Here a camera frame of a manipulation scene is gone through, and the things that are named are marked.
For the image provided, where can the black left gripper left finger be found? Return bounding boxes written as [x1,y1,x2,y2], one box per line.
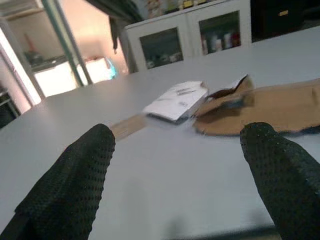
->
[0,123,117,240]

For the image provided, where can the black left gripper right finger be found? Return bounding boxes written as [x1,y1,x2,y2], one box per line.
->
[239,121,320,240]

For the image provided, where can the brown flattened cardboard piece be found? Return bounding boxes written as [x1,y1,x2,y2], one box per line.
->
[193,73,320,137]

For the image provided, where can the thin brown cardboard strip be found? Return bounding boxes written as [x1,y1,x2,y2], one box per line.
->
[109,113,148,140]

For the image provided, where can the white chest freezer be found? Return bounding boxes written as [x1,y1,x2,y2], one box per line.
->
[33,56,115,98]

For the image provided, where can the turquoise plastic bag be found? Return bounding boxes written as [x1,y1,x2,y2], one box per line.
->
[106,56,120,80]

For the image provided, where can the white paper package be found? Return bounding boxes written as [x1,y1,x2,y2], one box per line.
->
[142,80,209,125]

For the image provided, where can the green metal pole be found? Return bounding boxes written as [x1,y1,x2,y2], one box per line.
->
[41,0,93,87]

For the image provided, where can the dark hanging cloth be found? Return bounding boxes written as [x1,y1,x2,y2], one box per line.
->
[107,14,123,55]

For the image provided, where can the black box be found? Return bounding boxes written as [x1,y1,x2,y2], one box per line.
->
[250,0,320,43]

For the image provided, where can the white glass-door cabinet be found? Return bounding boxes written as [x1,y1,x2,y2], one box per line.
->
[124,0,252,74]

